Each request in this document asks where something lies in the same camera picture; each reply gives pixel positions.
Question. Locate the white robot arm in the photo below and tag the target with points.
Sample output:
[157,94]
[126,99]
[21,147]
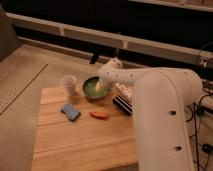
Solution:
[160,96]

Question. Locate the wooden board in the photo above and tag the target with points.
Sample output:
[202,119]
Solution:
[86,144]

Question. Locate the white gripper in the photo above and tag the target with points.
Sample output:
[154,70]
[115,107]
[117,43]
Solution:
[102,84]

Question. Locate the blue sponge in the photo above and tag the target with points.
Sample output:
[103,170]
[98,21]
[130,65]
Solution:
[71,113]

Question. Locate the clear plastic cup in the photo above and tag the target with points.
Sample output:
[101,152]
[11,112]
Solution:
[68,82]

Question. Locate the green ceramic bowl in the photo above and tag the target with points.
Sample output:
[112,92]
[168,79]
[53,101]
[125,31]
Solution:
[90,90]

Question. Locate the white snack packet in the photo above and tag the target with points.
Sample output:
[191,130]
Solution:
[125,91]

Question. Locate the orange carrot toy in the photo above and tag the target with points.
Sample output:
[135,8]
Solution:
[99,115]

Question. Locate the grey metal rail frame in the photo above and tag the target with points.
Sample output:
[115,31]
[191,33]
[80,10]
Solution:
[152,48]

